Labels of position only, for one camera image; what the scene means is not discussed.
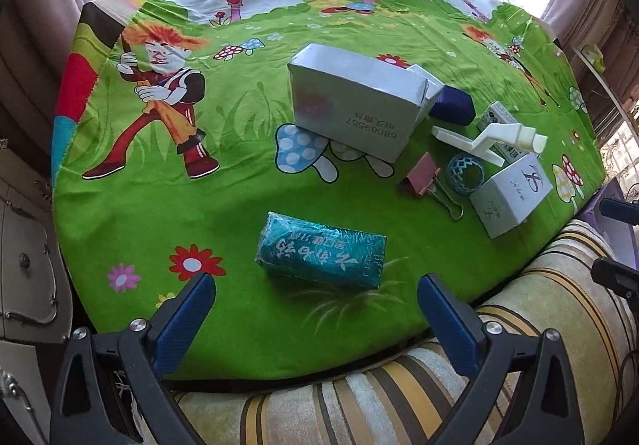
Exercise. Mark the dark blue box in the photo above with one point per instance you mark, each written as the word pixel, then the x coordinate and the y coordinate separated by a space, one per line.
pixel 452 105

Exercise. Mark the purple cardboard box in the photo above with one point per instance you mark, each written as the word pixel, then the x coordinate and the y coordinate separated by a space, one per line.
pixel 599 203

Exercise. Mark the striped plush sofa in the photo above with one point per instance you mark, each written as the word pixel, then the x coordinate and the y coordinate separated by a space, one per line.
pixel 549 325

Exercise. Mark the black and white box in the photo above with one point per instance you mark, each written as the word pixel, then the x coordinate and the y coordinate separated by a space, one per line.
pixel 499 114

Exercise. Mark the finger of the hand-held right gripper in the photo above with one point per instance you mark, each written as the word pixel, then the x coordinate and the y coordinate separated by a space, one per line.
pixel 621 211
pixel 619 282

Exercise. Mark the small white box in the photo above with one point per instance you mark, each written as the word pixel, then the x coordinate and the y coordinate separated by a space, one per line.
pixel 429 78

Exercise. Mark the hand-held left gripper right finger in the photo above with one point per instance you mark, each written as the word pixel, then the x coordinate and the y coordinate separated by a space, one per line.
pixel 449 317

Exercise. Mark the white plastic holder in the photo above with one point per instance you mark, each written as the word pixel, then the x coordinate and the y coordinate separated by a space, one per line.
pixel 469 138

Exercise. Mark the white carved nightstand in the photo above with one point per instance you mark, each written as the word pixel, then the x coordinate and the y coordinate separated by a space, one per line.
pixel 25 250

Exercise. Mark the teal foil packet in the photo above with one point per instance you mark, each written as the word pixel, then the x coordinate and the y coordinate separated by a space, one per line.
pixel 319 250

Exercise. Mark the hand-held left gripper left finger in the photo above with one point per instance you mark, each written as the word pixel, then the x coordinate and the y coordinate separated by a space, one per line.
pixel 182 320

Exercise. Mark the white carved panel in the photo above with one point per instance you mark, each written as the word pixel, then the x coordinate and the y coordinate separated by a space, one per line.
pixel 20 390

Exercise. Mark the large plain white box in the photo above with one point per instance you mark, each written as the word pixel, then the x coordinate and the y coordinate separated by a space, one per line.
pixel 349 95

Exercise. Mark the pink binder clip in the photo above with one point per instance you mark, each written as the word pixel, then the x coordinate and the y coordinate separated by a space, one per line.
pixel 419 175

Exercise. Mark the green tissue pack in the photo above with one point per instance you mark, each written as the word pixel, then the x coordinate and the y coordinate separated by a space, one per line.
pixel 594 56

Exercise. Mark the beige patterned curtain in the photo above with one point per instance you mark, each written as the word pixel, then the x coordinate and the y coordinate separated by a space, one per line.
pixel 589 0

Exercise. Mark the green cartoon printed cloth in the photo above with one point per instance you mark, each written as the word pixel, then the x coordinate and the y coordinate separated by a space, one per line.
pixel 150 225

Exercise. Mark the white box cursive logo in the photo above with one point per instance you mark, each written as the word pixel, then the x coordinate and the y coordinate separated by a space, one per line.
pixel 509 195

